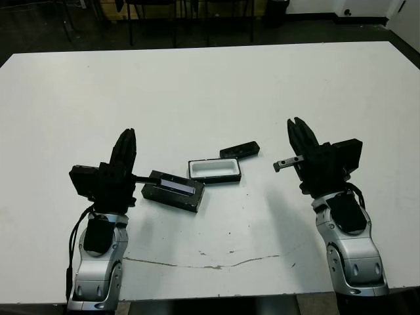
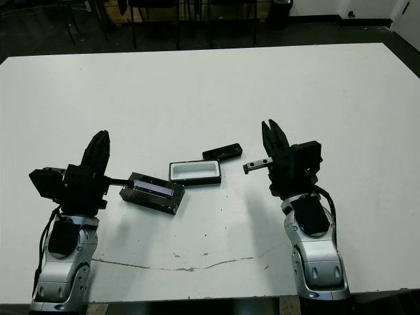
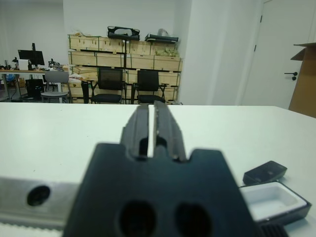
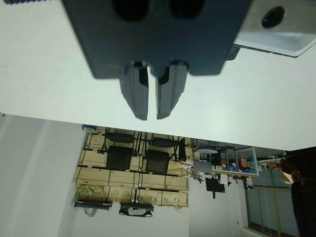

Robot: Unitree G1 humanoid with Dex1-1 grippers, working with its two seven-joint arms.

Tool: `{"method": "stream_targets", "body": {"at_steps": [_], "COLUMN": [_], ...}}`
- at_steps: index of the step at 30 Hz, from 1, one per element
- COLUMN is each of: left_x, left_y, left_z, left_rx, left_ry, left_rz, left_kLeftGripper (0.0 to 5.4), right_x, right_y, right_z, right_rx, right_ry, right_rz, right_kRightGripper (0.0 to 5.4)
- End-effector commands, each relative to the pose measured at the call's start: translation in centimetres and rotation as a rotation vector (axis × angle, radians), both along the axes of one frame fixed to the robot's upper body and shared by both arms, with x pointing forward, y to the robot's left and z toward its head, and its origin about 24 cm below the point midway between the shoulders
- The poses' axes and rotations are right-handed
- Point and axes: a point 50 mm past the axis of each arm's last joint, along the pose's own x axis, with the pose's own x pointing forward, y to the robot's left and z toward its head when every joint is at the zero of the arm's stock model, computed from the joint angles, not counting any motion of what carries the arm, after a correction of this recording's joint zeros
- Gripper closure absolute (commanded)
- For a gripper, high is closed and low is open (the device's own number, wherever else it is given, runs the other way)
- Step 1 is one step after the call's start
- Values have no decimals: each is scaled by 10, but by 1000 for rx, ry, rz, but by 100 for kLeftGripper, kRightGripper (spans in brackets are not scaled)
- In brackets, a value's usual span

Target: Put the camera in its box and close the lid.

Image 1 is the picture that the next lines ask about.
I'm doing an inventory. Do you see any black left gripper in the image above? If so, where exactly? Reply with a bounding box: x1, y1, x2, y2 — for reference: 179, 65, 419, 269
91, 128, 161, 214

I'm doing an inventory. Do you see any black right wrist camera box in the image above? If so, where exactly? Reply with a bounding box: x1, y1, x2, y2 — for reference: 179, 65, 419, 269
333, 138, 364, 172

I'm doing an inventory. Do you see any black trash bin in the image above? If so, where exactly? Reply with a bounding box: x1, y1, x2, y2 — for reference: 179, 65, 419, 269
264, 0, 290, 29

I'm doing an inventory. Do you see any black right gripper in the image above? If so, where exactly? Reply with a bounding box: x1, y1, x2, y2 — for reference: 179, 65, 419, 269
272, 117, 348, 200

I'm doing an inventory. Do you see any slim black camera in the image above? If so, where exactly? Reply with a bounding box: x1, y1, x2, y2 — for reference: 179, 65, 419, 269
219, 140, 261, 161

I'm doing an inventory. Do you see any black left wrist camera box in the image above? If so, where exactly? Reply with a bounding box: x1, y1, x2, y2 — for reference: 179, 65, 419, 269
68, 165, 101, 200

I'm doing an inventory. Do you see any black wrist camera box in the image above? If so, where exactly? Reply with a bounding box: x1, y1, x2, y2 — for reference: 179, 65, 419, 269
333, 138, 364, 172
68, 165, 101, 200

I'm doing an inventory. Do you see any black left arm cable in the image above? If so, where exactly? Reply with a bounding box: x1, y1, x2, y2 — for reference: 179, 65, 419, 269
65, 205, 96, 301

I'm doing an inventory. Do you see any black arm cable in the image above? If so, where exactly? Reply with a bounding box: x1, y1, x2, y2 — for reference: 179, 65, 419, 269
65, 205, 96, 301
343, 180, 368, 211

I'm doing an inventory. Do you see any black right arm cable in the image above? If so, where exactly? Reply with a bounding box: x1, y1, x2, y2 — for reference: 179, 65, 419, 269
343, 180, 368, 211

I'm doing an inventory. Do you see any black box base white liner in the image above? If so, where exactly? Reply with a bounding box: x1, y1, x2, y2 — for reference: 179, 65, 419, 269
188, 157, 243, 184

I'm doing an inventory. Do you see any black box lid silver label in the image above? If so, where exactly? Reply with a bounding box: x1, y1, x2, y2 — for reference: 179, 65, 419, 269
140, 169, 206, 215

